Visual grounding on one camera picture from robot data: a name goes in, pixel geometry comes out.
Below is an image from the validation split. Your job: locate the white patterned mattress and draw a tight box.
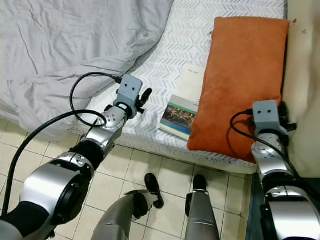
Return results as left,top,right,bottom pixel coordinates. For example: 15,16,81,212
90,0,289,174

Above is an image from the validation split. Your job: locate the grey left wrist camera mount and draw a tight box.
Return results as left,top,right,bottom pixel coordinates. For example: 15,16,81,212
112,75,143,117

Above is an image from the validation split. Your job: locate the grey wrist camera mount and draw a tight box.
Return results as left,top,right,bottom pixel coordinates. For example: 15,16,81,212
112,75,143,117
252,100,281,134

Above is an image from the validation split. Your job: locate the silver robot leg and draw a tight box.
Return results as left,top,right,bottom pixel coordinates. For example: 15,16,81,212
90,172,165,240
185,174,224,240

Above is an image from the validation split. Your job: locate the orange pillow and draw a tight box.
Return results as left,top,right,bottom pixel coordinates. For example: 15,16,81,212
187,16,291,165

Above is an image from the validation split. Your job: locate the white book with photo cover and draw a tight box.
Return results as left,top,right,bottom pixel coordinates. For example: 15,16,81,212
158,62,206,141

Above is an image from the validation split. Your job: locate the silver left robot leg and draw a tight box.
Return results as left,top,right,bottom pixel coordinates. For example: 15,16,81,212
90,172,165,240

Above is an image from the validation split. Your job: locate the silver right robot leg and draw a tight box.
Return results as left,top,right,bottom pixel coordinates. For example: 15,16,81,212
185,174,224,240

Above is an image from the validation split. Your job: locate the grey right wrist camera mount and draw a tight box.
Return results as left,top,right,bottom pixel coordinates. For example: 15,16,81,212
252,100,281,134

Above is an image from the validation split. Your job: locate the grey crumpled blanket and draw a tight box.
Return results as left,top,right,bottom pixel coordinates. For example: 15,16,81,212
0,0,176,137

